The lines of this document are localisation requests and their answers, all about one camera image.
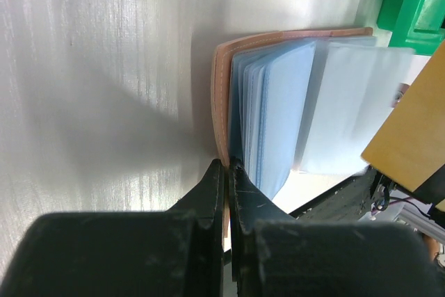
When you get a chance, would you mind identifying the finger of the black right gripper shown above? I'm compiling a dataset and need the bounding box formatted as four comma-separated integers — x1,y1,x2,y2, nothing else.
411,168,445,206

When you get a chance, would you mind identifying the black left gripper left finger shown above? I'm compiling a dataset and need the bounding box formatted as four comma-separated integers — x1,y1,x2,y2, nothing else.
1,159,225,296

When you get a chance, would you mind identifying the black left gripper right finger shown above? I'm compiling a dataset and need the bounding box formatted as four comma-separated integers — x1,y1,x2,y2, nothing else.
228,159,444,296

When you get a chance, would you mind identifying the gold credit card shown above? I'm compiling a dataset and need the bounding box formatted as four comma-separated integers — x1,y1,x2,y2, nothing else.
362,44,444,191

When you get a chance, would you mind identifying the green plastic card bin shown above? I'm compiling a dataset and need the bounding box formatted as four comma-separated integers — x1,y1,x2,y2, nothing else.
377,0,444,56

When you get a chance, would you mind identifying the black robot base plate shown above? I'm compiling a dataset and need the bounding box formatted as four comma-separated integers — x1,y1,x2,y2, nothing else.
289,168,380,222

